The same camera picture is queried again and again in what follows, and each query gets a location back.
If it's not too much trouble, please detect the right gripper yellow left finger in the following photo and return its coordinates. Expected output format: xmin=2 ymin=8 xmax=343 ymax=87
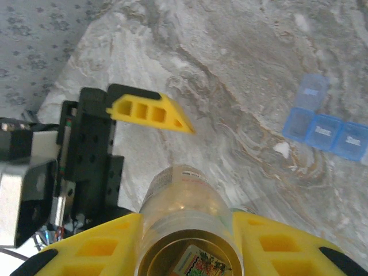
xmin=10 ymin=212 xmax=144 ymax=276

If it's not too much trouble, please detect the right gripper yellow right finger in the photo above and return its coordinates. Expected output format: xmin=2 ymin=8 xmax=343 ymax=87
xmin=232 ymin=212 xmax=368 ymax=276

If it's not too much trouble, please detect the clear glass pill bottle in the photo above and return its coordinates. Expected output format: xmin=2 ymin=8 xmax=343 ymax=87
xmin=139 ymin=163 xmax=246 ymax=276

